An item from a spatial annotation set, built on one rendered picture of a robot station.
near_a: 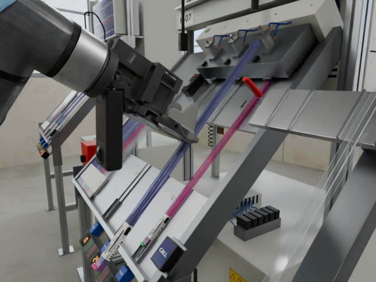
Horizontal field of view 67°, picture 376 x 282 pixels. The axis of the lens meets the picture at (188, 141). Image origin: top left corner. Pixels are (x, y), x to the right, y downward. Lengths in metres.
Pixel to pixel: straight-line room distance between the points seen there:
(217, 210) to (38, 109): 3.94
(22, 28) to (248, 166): 0.45
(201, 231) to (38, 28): 0.42
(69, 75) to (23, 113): 3.95
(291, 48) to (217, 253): 0.61
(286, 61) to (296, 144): 3.35
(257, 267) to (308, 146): 3.23
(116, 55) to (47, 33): 0.09
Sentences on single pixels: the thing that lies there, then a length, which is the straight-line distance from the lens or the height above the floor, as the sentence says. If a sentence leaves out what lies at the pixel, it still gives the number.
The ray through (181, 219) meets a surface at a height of 0.81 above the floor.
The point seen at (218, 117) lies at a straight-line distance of 0.76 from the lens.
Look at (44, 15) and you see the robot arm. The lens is 0.36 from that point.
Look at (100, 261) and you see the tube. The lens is 0.49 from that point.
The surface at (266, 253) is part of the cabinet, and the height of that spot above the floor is 0.62.
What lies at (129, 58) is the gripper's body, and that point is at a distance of 0.41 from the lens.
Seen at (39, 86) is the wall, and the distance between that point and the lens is 4.36.
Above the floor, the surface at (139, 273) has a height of 0.73.
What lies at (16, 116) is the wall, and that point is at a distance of 4.30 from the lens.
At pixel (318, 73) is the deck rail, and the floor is 1.11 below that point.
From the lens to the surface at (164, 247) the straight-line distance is 0.54.
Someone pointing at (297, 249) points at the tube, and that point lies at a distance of 0.31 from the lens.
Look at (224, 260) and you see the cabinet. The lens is 0.92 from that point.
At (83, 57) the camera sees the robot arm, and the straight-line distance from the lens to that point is 0.36.
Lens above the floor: 1.09
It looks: 12 degrees down
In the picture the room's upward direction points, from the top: straight up
